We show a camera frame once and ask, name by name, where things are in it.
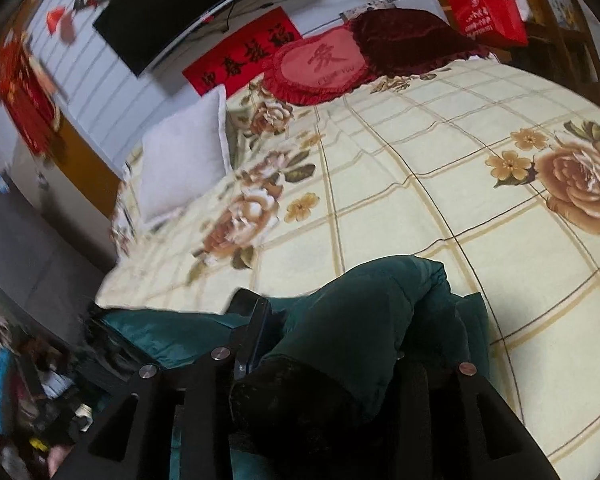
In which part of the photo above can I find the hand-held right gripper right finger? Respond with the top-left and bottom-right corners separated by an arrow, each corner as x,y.
400,357 -> 562,480

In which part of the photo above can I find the white pillow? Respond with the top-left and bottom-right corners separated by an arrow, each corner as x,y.
137,85 -> 234,224

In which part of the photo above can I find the green puffer jacket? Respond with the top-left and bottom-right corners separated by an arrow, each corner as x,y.
95,255 -> 492,480

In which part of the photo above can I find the red hanging decoration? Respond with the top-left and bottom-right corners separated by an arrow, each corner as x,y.
0,30 -> 65,157

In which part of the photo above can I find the black television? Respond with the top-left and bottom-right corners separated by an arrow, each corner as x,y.
92,0 -> 294,79

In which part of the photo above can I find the red banner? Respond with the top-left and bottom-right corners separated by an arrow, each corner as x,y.
182,6 -> 304,96

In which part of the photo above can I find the red heart-shaped cushion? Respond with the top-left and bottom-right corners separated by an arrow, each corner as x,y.
262,27 -> 381,107

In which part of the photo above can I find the red shopping bag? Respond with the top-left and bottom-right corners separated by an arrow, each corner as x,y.
446,0 -> 529,49

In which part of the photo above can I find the pile of colourful clutter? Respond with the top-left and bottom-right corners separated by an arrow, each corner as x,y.
0,315 -> 101,463

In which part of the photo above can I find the dark red velvet cushion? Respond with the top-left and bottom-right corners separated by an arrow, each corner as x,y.
350,8 -> 492,79

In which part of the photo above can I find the wooden chair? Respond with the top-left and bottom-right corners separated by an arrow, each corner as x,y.
480,0 -> 600,107

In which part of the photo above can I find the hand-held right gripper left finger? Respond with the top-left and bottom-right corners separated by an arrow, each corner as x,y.
50,290 -> 276,480

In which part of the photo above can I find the floral checked bed sheet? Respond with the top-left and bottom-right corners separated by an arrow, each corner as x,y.
95,57 -> 600,480

